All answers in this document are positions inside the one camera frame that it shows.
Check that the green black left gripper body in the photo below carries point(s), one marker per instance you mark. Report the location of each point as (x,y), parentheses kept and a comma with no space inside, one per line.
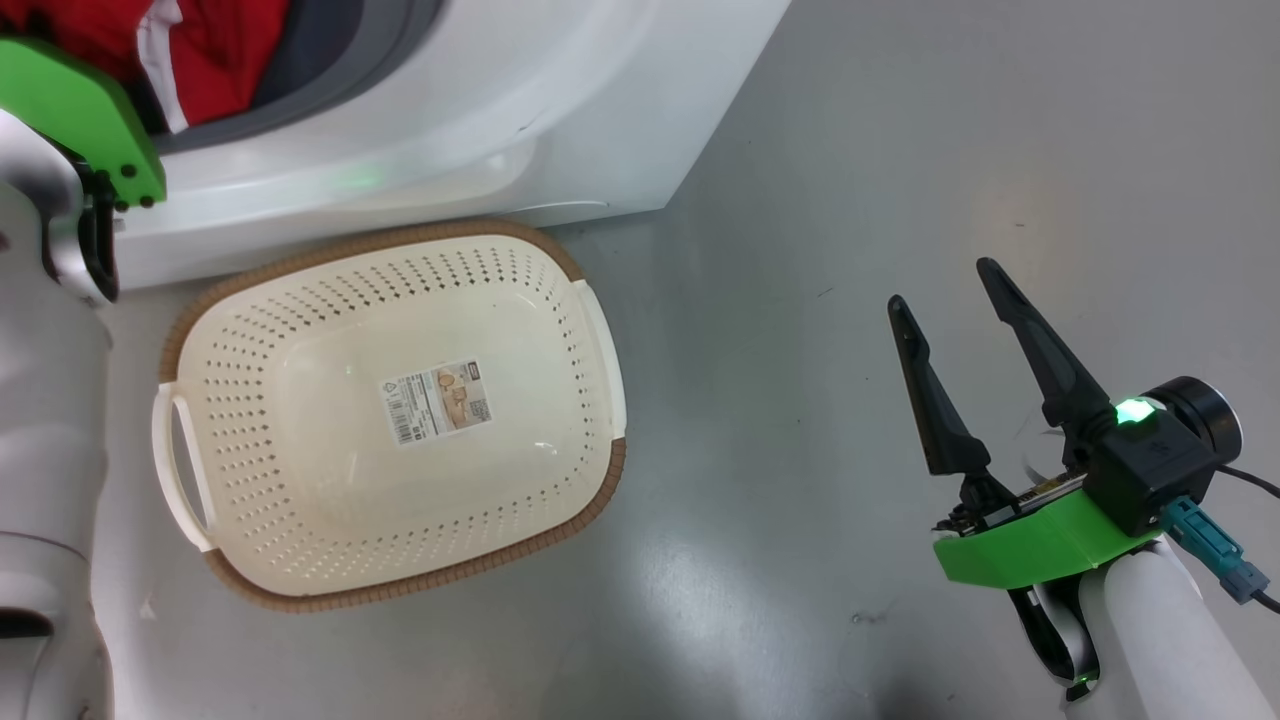
(85,115)

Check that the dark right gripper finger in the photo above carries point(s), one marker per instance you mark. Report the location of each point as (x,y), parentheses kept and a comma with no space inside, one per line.
(935,410)
(1050,365)

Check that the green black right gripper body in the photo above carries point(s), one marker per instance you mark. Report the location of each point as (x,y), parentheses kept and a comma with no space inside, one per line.
(1030,550)

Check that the red white garment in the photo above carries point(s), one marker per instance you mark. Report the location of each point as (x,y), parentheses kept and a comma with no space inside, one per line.
(220,60)

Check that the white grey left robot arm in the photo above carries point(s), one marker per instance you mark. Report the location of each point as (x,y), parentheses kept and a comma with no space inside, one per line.
(50,450)

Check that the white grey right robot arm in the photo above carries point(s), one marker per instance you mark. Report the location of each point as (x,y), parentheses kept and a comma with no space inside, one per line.
(1170,650)

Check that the grey rubber door seal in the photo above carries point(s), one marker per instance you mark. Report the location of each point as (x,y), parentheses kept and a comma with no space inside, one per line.
(370,50)

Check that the paper basket label sticker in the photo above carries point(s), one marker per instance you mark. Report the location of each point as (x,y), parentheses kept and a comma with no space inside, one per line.
(435,403)

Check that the white washing machine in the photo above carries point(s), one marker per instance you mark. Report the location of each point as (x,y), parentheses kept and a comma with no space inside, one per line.
(600,100)

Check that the cream perforated laundry basket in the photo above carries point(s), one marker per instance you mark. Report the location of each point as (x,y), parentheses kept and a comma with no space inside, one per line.
(330,520)

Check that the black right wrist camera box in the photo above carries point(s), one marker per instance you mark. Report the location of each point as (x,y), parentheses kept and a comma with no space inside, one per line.
(1160,450)

